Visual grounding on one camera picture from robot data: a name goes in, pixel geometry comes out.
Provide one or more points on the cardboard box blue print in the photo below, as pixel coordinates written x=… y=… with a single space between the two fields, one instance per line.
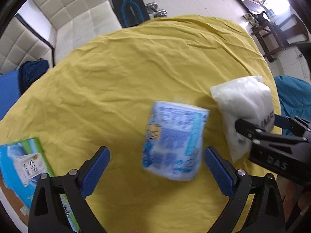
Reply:
x=22 y=164

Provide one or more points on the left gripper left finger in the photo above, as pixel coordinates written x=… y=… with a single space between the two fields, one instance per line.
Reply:
x=47 y=213

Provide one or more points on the white quilted seat cushion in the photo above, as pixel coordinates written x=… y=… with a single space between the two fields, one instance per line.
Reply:
x=77 y=22
x=21 y=43

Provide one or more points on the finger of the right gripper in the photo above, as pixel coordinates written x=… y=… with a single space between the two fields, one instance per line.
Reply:
x=296 y=125
x=250 y=130

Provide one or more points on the white NMAX pillow pack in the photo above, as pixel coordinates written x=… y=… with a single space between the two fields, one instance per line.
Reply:
x=246 y=98

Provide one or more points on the teal blue cloth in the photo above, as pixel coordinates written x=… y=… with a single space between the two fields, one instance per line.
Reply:
x=294 y=97

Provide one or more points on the blue tissue pack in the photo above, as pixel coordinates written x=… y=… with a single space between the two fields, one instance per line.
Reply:
x=174 y=140

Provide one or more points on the white quilted seat cushion right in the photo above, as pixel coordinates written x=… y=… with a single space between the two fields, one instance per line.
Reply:
x=77 y=22

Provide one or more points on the yellow tablecloth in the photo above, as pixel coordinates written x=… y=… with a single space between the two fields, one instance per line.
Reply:
x=102 y=95

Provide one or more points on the white quilted seat cushion left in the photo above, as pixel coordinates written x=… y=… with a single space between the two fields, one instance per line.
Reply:
x=21 y=43

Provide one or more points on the chrome dumbbell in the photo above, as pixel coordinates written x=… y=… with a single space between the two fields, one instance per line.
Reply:
x=153 y=8

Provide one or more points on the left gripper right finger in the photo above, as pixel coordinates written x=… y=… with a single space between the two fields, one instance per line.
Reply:
x=266 y=213

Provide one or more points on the dark blue cloth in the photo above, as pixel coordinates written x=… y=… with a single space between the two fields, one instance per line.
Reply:
x=29 y=72

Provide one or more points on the blue foam mat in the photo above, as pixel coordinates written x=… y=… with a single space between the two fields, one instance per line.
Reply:
x=9 y=92

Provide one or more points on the dark wooden chair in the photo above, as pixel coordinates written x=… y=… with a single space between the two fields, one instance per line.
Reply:
x=291 y=32

